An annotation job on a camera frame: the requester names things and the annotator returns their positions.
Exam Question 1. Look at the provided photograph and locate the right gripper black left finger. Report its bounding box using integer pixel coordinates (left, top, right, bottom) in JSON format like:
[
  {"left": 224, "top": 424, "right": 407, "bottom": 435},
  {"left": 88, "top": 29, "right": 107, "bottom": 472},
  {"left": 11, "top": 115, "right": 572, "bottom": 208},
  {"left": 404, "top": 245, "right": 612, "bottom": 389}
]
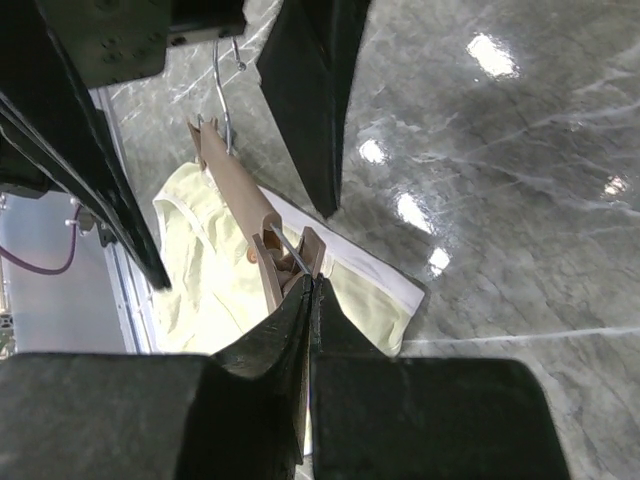
[{"left": 1, "top": 276, "right": 312, "bottom": 479}]

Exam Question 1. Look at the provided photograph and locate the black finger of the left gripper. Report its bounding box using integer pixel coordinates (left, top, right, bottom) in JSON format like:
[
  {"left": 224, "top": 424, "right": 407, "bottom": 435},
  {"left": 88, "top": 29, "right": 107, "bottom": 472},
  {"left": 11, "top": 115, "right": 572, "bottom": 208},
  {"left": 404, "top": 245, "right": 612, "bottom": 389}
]
[{"left": 257, "top": 0, "right": 371, "bottom": 218}]

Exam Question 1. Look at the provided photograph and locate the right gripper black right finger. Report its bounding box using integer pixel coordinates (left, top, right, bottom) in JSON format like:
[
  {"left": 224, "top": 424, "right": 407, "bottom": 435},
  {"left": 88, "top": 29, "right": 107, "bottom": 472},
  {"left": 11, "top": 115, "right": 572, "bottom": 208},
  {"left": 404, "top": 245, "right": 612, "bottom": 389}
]
[{"left": 310, "top": 279, "right": 570, "bottom": 479}]

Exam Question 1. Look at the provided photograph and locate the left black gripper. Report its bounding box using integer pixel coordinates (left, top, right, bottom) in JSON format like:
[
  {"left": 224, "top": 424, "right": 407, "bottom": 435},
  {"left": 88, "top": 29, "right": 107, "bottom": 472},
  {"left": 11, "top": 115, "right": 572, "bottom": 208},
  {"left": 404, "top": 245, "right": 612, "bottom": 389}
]
[{"left": 1, "top": 0, "right": 246, "bottom": 290}]

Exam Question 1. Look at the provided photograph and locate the pale yellow underwear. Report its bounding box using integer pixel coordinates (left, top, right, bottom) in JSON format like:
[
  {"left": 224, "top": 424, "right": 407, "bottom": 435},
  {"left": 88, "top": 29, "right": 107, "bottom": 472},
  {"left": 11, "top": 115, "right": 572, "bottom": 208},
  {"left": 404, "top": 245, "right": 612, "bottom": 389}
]
[{"left": 152, "top": 162, "right": 425, "bottom": 357}]

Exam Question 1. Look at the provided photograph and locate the aluminium mounting rail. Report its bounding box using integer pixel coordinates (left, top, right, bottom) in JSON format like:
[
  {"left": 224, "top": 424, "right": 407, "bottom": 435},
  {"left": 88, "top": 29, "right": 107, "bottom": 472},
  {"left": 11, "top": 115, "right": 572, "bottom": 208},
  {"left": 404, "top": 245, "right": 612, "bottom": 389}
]
[{"left": 89, "top": 87, "right": 161, "bottom": 356}]

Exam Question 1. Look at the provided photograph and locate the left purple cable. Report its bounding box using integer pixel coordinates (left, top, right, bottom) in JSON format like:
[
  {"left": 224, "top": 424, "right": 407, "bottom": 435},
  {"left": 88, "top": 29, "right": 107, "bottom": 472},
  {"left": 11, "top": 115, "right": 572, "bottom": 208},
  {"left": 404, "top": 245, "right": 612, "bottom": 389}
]
[{"left": 0, "top": 209, "right": 81, "bottom": 276}]

